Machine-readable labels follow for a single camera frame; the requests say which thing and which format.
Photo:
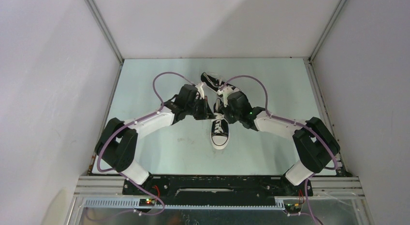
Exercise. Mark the grey slotted cable duct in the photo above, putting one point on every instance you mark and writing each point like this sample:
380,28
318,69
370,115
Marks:
132,203

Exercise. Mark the left controller board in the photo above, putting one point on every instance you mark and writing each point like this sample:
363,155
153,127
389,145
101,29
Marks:
147,202

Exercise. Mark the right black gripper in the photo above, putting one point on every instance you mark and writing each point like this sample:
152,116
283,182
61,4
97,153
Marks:
225,110

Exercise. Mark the black canvas sneaker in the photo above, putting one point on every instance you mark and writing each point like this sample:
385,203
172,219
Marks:
213,81
220,128

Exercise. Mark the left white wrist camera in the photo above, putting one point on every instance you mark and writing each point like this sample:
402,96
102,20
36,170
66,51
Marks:
200,89

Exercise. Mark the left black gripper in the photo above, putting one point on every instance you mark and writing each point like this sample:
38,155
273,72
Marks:
206,113

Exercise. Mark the right controller board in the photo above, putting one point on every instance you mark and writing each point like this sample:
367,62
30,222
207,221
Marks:
293,208

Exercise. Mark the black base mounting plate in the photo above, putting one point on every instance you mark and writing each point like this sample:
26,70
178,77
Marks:
224,190

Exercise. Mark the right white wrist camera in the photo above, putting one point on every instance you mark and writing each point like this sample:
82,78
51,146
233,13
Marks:
224,93

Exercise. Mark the aluminium frame rail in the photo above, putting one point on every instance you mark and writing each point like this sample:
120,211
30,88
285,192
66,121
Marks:
337,188

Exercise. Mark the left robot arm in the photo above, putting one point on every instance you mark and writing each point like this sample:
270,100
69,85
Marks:
118,142

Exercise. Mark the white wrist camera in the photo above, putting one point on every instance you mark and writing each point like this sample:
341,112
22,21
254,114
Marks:
224,93
200,89

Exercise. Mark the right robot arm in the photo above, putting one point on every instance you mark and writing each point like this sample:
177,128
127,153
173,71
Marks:
315,145

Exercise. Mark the controller board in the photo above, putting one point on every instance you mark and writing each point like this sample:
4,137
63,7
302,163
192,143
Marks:
147,202
293,208

